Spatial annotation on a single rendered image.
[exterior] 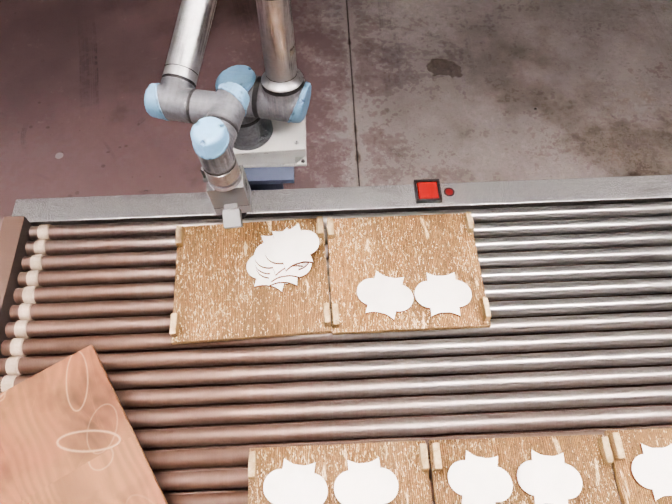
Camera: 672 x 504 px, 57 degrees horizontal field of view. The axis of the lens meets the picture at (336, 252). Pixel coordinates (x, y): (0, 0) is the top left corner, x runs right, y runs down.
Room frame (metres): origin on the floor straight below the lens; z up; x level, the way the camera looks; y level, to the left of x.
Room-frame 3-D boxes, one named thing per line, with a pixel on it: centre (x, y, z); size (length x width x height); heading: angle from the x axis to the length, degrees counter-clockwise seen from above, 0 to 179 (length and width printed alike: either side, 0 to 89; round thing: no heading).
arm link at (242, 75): (1.27, 0.27, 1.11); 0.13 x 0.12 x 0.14; 77
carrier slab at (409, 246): (0.80, -0.19, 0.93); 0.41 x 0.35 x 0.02; 93
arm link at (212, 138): (0.84, 0.26, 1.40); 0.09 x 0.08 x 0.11; 167
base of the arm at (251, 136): (1.28, 0.27, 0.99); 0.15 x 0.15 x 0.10
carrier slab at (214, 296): (0.78, 0.23, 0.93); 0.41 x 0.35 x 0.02; 94
